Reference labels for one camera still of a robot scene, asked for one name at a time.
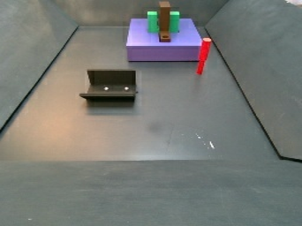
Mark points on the black angled fixture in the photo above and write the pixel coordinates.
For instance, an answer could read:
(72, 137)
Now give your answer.
(111, 84)

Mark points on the purple base block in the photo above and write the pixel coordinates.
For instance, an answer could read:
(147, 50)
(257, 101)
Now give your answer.
(144, 47)

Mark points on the red cylindrical peg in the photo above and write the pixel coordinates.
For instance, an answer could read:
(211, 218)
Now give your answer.
(203, 54)

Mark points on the brown T-shaped block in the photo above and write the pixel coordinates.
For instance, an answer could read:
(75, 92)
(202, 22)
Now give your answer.
(164, 21)

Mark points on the green U-shaped block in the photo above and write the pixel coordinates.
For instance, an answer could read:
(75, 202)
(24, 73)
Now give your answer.
(152, 24)

